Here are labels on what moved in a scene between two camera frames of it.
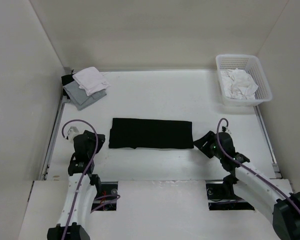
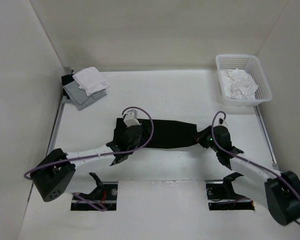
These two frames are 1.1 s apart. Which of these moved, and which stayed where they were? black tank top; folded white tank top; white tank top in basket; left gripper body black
Moved: left gripper body black
Stayed: white tank top in basket; black tank top; folded white tank top
